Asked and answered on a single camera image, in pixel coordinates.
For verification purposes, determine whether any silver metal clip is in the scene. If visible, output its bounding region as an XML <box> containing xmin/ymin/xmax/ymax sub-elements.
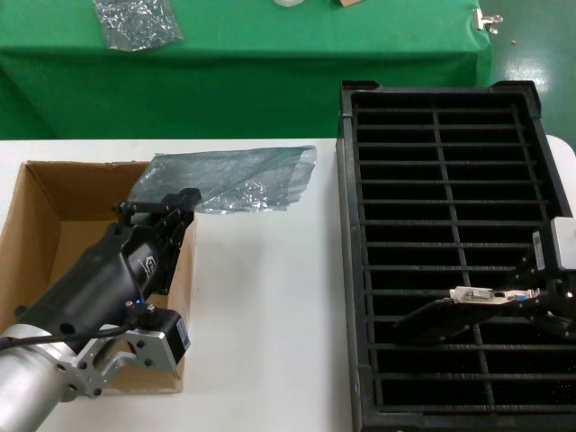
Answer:
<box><xmin>472</xmin><ymin>8</ymin><xmax>505</xmax><ymax>35</ymax></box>

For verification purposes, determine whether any crumpled silver antistatic bag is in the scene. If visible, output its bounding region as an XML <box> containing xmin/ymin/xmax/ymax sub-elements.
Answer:
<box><xmin>93</xmin><ymin>0</ymin><xmax>186</xmax><ymax>53</ymax></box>

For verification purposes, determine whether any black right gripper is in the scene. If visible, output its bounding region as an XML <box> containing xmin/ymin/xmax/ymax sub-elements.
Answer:
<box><xmin>512</xmin><ymin>248</ymin><xmax>576</xmax><ymax>342</ymax></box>

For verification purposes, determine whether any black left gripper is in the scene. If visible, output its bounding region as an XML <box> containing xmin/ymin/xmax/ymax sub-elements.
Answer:
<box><xmin>12</xmin><ymin>187</ymin><xmax>203</xmax><ymax>352</ymax></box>

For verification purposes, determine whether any graphics card with metal bracket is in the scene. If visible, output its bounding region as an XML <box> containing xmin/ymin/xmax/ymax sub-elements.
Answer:
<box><xmin>393</xmin><ymin>285</ymin><xmax>546</xmax><ymax>345</ymax></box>

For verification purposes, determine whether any black slotted plastic container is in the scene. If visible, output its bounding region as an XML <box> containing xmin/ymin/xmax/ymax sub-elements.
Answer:
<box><xmin>334</xmin><ymin>80</ymin><xmax>576</xmax><ymax>432</ymax></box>

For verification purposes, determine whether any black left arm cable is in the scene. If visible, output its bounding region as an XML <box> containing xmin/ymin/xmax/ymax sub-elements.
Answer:
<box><xmin>0</xmin><ymin>320</ymin><xmax>132</xmax><ymax>351</ymax></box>

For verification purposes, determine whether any brown open cardboard box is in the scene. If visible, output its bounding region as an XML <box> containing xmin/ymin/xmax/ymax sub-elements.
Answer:
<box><xmin>0</xmin><ymin>159</ymin><xmax>200</xmax><ymax>395</ymax></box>

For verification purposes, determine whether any grey translucent antistatic bag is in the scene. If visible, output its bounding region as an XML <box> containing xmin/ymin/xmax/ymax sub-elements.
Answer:
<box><xmin>127</xmin><ymin>144</ymin><xmax>320</xmax><ymax>218</ymax></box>

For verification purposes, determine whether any green tablecloth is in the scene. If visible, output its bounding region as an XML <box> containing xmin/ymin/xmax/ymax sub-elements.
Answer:
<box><xmin>0</xmin><ymin>0</ymin><xmax>497</xmax><ymax>141</ymax></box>

